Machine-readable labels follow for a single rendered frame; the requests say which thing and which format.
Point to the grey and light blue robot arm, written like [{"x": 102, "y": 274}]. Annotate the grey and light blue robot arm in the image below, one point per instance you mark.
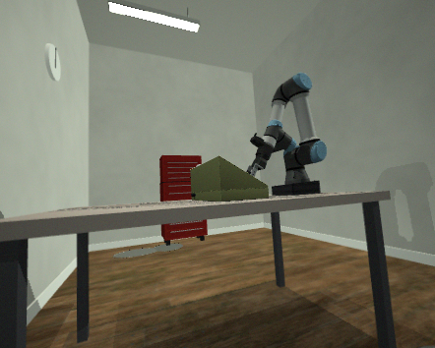
[{"x": 310, "y": 149}]

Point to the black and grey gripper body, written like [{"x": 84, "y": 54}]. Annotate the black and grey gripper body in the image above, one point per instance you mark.
[{"x": 265, "y": 147}]

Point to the olive green control console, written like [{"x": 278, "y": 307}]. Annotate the olive green control console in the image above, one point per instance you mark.
[{"x": 218, "y": 180}]

